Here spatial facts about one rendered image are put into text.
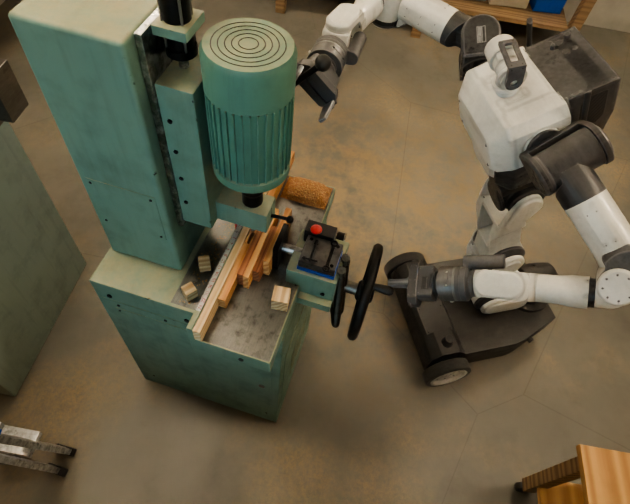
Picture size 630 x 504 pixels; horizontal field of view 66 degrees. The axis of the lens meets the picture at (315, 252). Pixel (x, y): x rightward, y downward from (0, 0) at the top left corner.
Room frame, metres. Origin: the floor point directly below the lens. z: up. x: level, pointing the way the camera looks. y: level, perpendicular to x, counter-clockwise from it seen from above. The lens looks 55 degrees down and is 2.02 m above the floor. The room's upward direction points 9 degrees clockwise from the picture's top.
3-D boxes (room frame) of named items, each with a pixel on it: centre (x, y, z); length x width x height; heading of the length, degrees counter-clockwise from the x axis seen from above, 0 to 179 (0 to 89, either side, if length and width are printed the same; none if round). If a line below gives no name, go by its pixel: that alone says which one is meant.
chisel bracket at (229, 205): (0.78, 0.19, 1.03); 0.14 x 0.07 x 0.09; 81
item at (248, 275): (0.74, 0.14, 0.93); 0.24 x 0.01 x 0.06; 171
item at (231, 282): (0.83, 0.17, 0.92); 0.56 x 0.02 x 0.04; 171
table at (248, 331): (0.74, 0.07, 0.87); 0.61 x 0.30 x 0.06; 171
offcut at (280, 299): (0.60, 0.07, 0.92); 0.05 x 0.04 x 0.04; 178
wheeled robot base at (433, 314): (1.15, -0.76, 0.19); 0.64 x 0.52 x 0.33; 111
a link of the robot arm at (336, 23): (1.16, 0.02, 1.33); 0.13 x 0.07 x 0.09; 159
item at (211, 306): (0.76, 0.20, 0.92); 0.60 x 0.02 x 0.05; 171
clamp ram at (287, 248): (0.73, 0.06, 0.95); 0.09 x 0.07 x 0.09; 171
